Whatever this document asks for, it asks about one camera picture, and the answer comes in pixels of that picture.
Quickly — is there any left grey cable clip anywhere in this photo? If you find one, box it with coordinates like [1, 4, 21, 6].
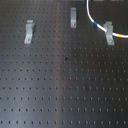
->
[24, 20, 35, 44]

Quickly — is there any white cable with coloured bands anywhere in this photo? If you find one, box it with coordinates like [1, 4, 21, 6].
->
[86, 0, 128, 39]

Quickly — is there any middle grey cable clip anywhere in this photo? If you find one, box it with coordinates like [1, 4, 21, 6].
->
[70, 7, 77, 28]

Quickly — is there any right grey cable clip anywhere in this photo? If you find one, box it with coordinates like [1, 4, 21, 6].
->
[103, 21, 114, 45]

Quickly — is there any grey cable clip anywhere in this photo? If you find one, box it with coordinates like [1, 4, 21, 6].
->
[24, 20, 35, 44]
[70, 7, 77, 28]
[103, 21, 114, 45]

